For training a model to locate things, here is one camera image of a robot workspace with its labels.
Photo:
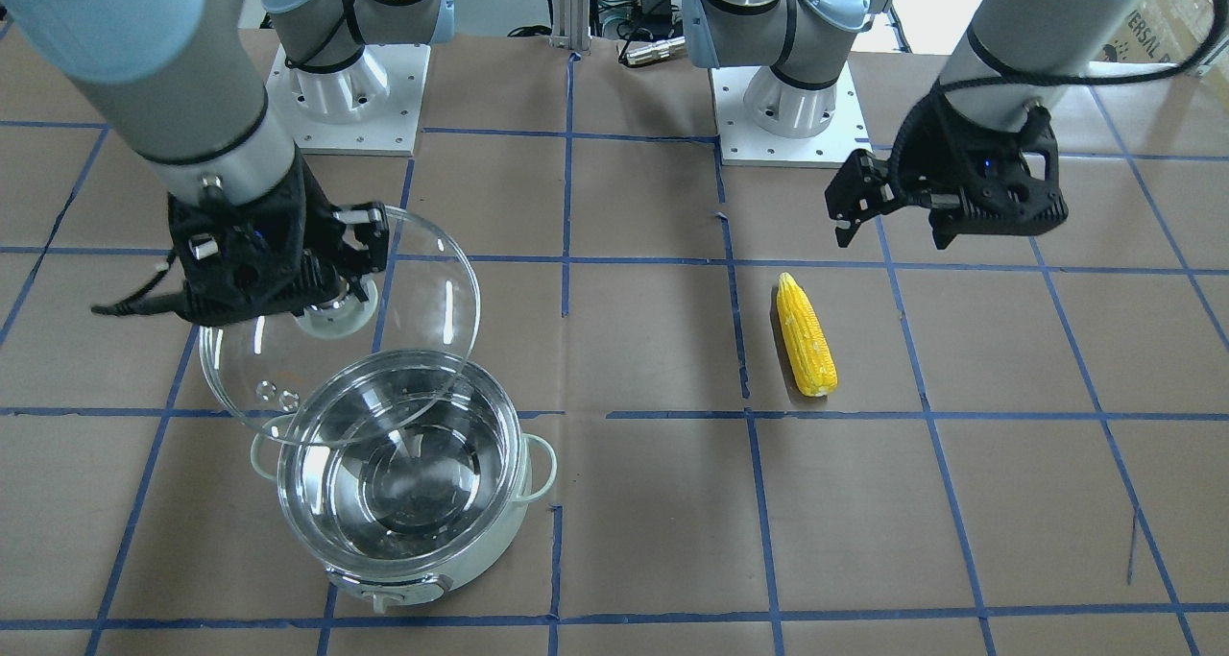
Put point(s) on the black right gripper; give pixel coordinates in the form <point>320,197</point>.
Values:
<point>309,216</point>

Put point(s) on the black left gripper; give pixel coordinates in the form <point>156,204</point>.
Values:
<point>924,157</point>

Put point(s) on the glass pot lid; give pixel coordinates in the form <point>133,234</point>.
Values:
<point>325,376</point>

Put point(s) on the yellow corn cob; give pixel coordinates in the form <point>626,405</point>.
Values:
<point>808,354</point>

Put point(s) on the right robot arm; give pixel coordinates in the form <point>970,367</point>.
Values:
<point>173,80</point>

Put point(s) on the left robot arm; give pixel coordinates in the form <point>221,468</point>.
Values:
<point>1013,53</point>

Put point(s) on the pale green cooking pot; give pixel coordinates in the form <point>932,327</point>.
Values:
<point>407,475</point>

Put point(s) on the cardboard box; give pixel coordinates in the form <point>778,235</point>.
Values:
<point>1159,32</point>

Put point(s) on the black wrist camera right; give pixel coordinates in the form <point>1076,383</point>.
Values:
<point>238,263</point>

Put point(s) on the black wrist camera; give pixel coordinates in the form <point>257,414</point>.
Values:
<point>1010,178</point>
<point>238,263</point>

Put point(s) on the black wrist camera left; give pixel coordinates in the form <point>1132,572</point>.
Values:
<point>1010,178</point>

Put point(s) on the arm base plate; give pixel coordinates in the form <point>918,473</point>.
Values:
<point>764,122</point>
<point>370,109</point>

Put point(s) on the silver cable connector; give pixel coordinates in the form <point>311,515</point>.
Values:
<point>654,52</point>

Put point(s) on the aluminium frame post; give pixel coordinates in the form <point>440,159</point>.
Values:
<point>571,25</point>

